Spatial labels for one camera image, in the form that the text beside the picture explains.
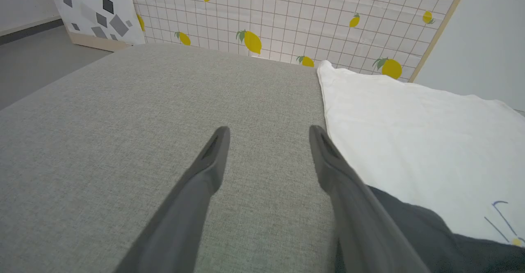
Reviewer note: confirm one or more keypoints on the white garment with black sleeves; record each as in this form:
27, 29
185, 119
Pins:
410, 133

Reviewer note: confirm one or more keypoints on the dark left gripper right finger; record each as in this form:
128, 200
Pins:
357, 215

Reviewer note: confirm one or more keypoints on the lemon print grid panel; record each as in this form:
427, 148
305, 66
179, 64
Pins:
320, 14

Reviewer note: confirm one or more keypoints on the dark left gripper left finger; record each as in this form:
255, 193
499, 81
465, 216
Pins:
192, 207

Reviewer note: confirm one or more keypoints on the grey geometric print panel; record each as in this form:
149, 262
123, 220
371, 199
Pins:
94, 14

